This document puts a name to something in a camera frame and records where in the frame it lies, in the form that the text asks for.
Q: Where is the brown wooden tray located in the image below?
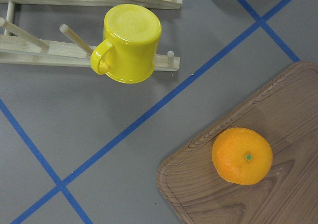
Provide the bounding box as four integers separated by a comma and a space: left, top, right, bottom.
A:
156, 61, 318, 224

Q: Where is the yellow plastic mug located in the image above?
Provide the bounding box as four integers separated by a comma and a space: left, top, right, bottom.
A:
90, 4, 162, 83

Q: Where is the wooden peg drying rack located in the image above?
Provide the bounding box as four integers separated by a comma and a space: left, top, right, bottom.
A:
0, 0, 183, 68

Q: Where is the orange fruit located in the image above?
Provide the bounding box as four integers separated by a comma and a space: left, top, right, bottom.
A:
211, 128, 273, 185

